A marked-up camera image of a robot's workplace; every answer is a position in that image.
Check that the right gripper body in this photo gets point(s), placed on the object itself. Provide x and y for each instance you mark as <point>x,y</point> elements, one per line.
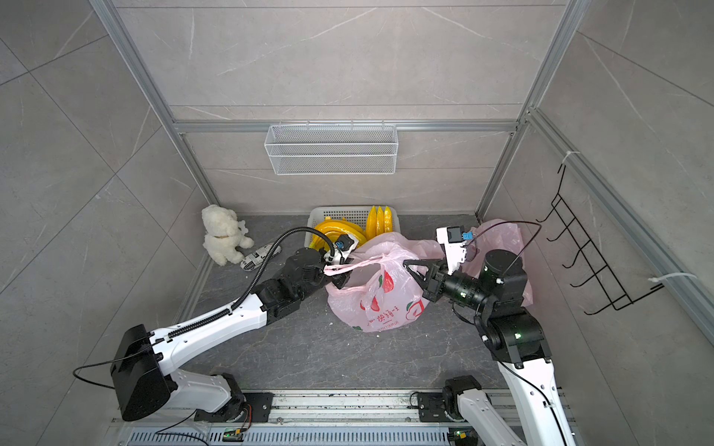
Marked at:
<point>436,289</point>

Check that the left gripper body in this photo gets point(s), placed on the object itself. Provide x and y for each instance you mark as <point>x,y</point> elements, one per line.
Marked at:
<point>337,279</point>

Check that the pink printed plastic bag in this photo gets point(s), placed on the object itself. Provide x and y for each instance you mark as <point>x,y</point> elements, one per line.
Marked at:
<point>380,294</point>

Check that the orange-yellow banana bunch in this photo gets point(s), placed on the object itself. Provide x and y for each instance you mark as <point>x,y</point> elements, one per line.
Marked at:
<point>333,228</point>

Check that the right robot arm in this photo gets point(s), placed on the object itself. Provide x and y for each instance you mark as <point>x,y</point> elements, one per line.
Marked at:
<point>516,342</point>

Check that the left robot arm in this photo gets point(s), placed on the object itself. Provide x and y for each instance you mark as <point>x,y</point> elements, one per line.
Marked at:
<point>147,372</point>

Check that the plain pink plastic bag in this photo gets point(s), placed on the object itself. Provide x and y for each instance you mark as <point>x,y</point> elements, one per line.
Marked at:
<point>491,235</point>

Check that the bright yellow banana bunch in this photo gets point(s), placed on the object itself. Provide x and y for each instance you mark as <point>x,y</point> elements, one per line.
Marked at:
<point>379,221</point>

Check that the white plastic basket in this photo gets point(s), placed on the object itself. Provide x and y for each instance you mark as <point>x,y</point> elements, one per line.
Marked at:
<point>354,216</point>

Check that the white teddy bear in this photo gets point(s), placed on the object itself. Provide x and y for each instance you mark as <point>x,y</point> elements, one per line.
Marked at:
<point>225,235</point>

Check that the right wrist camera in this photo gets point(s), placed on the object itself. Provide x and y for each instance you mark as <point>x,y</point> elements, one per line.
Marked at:
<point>459,246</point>

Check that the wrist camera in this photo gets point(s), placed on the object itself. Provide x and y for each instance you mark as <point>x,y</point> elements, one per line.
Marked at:
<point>345,244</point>
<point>459,246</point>

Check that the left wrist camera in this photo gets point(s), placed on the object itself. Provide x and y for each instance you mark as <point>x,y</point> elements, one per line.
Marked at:
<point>345,244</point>

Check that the white wire wall basket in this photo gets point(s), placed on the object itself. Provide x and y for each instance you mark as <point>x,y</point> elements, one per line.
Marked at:
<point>325,150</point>

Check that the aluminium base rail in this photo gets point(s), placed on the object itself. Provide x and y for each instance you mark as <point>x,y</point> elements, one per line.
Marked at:
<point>308,417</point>

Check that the black wire hook rack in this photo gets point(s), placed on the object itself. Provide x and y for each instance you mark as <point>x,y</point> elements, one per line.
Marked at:
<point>589,253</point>

